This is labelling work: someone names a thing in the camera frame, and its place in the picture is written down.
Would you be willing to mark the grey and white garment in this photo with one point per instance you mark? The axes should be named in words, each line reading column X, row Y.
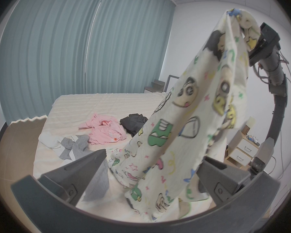
column 68, row 147

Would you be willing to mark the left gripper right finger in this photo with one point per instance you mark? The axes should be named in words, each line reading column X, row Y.
column 220, row 181

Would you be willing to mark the white wooden bedside table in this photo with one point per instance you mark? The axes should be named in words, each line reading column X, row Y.
column 240, row 154

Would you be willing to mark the bed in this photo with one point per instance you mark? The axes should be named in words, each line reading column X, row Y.
column 87, row 103

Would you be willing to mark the grey bedside table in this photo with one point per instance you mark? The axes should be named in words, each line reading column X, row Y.
column 155, row 86

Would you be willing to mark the black garment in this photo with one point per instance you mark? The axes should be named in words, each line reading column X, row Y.
column 133, row 124

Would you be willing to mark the blue-green curtain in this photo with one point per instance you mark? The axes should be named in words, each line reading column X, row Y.
column 51, row 45

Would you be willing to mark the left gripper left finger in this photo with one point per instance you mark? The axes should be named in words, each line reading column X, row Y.
column 72, row 176

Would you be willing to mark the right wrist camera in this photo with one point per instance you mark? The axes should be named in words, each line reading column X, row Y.
column 269, row 35

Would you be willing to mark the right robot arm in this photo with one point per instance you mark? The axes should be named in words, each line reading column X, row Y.
column 274, row 69

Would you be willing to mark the white printed pyjama top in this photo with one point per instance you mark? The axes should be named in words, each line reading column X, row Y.
column 184, row 105

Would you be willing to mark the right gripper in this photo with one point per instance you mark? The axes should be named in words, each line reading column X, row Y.
column 257, row 54

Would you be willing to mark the pink garment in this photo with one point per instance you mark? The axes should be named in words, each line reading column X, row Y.
column 104, row 132

